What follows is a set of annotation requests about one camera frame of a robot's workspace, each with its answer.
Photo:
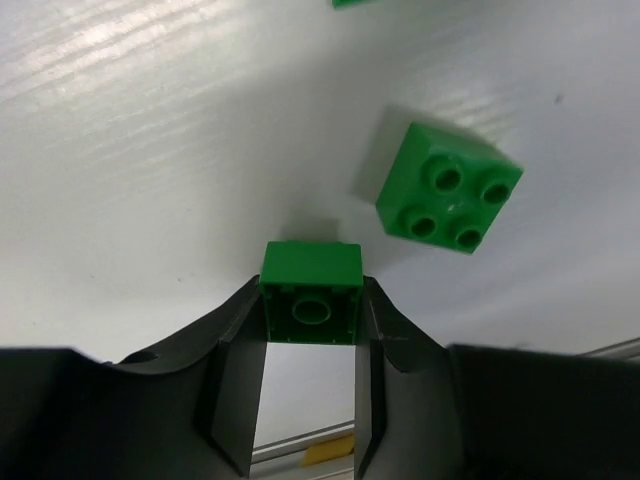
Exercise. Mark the green lego with holes bottom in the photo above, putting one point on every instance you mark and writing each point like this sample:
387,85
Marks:
312,292

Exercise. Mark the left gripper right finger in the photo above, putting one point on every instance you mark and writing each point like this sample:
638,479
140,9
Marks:
475,415

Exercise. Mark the green long lego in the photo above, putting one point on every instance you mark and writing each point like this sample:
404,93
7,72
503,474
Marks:
339,4

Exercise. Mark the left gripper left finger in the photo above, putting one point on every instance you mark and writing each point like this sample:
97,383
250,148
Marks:
183,408

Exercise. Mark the green small lego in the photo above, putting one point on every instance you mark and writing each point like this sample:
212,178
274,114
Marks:
445,187

